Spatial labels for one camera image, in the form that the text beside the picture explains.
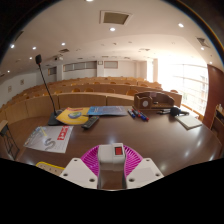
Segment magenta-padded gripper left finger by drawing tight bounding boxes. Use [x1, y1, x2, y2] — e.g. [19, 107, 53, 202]
[59, 144, 101, 190]

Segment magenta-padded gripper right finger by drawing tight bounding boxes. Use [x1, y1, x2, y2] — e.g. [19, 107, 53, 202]
[123, 144, 165, 190]

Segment white charger block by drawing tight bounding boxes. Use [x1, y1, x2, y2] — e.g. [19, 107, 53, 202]
[97, 142, 127, 173]

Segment white magazine with red print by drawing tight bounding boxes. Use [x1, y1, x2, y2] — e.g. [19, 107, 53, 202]
[23, 125, 74, 154]

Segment black remote control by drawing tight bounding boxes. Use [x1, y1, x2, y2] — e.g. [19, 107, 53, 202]
[80, 115, 100, 130]

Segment red marker pen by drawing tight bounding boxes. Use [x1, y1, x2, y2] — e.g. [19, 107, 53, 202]
[132, 108, 150, 122]

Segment yellow booklet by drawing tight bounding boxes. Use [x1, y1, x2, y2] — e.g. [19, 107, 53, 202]
[55, 106, 91, 126]

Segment black gooseneck desk microphone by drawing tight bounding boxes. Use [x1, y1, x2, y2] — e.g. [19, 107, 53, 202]
[34, 54, 64, 127]

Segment blue marker pen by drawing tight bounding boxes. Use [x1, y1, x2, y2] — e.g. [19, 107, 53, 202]
[127, 108, 137, 119]

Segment white notebook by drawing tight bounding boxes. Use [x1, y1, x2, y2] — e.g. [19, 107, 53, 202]
[174, 114, 204, 130]

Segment blue booklet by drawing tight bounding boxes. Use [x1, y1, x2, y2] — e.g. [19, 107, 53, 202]
[87, 105, 129, 117]

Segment black-legged side stand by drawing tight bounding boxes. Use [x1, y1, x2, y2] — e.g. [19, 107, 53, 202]
[0, 119, 21, 161]

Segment wooden lecture hall seats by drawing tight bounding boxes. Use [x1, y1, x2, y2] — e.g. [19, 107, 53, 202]
[0, 76, 183, 124]

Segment wooden shelf unit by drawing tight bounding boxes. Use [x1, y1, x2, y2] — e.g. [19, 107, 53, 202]
[209, 103, 224, 148]

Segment small ceiling air vent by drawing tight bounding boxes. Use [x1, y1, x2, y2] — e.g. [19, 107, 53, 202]
[196, 36, 211, 48]

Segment round ceiling lights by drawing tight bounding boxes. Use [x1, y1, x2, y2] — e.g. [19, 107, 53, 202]
[8, 0, 206, 73]

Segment large ceiling air vent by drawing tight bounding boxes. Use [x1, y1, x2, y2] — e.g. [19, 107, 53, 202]
[99, 9, 133, 26]

